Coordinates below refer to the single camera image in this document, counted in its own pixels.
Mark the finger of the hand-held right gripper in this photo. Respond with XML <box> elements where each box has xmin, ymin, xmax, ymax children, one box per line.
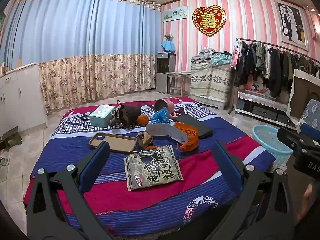
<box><xmin>299</xmin><ymin>123</ymin><xmax>320</xmax><ymax>143</ymax></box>
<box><xmin>277</xmin><ymin>127</ymin><xmax>304</xmax><ymax>153</ymax></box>

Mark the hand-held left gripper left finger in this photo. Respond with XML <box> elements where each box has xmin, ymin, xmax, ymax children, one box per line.
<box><xmin>26</xmin><ymin>142</ymin><xmax>111</xmax><ymax>240</ymax></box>

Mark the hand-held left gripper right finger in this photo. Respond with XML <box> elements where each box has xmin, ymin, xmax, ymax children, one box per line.
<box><xmin>207</xmin><ymin>141</ymin><xmax>297</xmax><ymax>240</ymax></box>

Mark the light blue wastebasket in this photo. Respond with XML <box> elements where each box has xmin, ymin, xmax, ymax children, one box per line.
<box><xmin>252</xmin><ymin>124</ymin><xmax>293</xmax><ymax>168</ymax></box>

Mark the brown toy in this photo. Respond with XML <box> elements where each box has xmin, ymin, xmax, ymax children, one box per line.
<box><xmin>137</xmin><ymin>131</ymin><xmax>154</xmax><ymax>150</ymax></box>

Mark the blue plastic bag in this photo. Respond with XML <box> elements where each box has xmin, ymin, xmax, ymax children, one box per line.
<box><xmin>151</xmin><ymin>107</ymin><xmax>173</xmax><ymax>125</ymax></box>

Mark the person's right hand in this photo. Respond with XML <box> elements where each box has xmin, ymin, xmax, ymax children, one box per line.
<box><xmin>297</xmin><ymin>184</ymin><xmax>314</xmax><ymax>228</ymax></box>

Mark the grey patterned cushion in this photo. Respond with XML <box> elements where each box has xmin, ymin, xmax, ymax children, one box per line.
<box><xmin>301</xmin><ymin>99</ymin><xmax>320</xmax><ymax>127</ymax></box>

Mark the brown phone case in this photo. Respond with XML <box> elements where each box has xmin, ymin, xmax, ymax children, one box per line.
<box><xmin>88</xmin><ymin>132</ymin><xmax>138</xmax><ymax>155</ymax></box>

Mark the beige chair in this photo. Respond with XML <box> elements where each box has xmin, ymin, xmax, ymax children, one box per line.
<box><xmin>286</xmin><ymin>69</ymin><xmax>320</xmax><ymax>130</ymax></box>

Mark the low cabinet with lace cloth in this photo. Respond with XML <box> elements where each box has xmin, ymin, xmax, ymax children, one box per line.
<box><xmin>235</xmin><ymin>91</ymin><xmax>292</xmax><ymax>128</ymax></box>

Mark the orange snack wrapper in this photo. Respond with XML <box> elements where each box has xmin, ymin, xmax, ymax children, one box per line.
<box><xmin>173</xmin><ymin>122</ymin><xmax>199</xmax><ymax>153</ymax></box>

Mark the black tablet case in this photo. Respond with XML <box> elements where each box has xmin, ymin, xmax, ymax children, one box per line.
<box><xmin>175</xmin><ymin>115</ymin><xmax>213</xmax><ymax>140</ymax></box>

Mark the teal tissue box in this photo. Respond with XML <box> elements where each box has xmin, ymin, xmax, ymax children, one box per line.
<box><xmin>89</xmin><ymin>105</ymin><xmax>117</xmax><ymax>128</ymax></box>

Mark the black and white snack packet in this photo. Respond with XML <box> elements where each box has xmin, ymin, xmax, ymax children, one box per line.
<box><xmin>124</xmin><ymin>145</ymin><xmax>183</xmax><ymax>192</ymax></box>

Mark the dark woven pouch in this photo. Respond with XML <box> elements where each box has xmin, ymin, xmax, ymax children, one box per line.
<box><xmin>117</xmin><ymin>105</ymin><xmax>143</xmax><ymax>129</ymax></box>

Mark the striped blue and red blanket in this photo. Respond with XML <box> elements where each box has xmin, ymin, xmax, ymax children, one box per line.
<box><xmin>24</xmin><ymin>96</ymin><xmax>277</xmax><ymax>238</ymax></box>

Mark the white cloud-shaped card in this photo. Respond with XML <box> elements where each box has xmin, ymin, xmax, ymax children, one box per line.
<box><xmin>145</xmin><ymin>122</ymin><xmax>191</xmax><ymax>145</ymax></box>

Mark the rack of hanging clothes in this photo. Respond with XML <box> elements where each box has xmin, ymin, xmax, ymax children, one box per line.
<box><xmin>230</xmin><ymin>37</ymin><xmax>320</xmax><ymax>115</ymax></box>

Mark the cloth-covered cabinet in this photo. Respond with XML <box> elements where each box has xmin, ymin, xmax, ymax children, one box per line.
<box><xmin>189</xmin><ymin>61</ymin><xmax>232</xmax><ymax>110</ymax></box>

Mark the green floor mat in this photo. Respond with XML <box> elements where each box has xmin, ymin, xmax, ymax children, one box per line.
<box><xmin>0</xmin><ymin>127</ymin><xmax>23</xmax><ymax>152</ymax></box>

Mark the pink cup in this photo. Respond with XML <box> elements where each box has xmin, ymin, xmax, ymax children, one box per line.
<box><xmin>154</xmin><ymin>99</ymin><xmax>177</xmax><ymax>118</ymax></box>

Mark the small white table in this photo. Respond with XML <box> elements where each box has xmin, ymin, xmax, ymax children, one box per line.
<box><xmin>165</xmin><ymin>71</ymin><xmax>192</xmax><ymax>96</ymax></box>

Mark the white cabinet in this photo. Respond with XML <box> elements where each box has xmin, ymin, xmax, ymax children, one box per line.
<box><xmin>0</xmin><ymin>62</ymin><xmax>48</xmax><ymax>137</ymax></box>

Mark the pile of clothes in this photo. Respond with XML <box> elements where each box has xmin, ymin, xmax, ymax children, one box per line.
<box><xmin>191</xmin><ymin>46</ymin><xmax>233</xmax><ymax>67</ymax></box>

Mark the grey water dispenser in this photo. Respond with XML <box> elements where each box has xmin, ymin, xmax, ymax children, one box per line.
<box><xmin>156</xmin><ymin>52</ymin><xmax>176</xmax><ymax>93</ymax></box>

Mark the blue and floral curtain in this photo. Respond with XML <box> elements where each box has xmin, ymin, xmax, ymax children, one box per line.
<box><xmin>1</xmin><ymin>0</ymin><xmax>163</xmax><ymax>113</ymax></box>

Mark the blue cloth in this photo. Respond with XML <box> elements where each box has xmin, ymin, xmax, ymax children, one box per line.
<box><xmin>160</xmin><ymin>41</ymin><xmax>177</xmax><ymax>53</ymax></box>

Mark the wall poster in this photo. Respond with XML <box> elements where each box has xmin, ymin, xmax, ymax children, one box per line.
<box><xmin>274</xmin><ymin>0</ymin><xmax>308</xmax><ymax>48</ymax></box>

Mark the red heart wall decoration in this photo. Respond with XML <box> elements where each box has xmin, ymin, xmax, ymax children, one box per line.
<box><xmin>192</xmin><ymin>6</ymin><xmax>227</xmax><ymax>37</ymax></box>

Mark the landscape wall picture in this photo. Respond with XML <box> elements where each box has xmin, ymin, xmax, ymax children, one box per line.
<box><xmin>162</xmin><ymin>6</ymin><xmax>188</xmax><ymax>22</ymax></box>

